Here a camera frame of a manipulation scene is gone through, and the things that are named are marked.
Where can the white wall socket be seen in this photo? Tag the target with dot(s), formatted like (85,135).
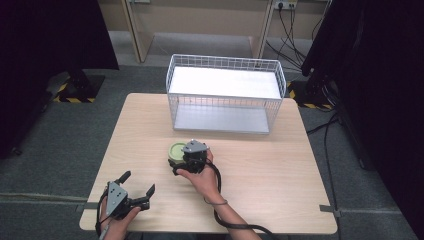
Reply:
(285,4)

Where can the person's left hand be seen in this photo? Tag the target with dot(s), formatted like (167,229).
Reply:
(119,225)

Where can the beige wooden desk frame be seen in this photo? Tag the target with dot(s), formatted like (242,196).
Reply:
(134,33)

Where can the grey tape strip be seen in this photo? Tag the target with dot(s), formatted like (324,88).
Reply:
(328,209)
(86,206)

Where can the person's right hand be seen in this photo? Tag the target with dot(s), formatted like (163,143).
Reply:
(201,183)

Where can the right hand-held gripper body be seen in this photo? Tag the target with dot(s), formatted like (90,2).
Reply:
(195,154)

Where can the dark curtain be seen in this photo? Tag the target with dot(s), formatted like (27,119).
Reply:
(383,66)
(33,50)

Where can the black stand base striped tape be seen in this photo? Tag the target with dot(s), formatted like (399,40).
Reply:
(313,94)
(83,87)

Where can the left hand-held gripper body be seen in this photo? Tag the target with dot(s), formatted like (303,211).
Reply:
(116,199)

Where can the grey wristband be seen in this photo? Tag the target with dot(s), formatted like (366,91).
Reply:
(216,202)

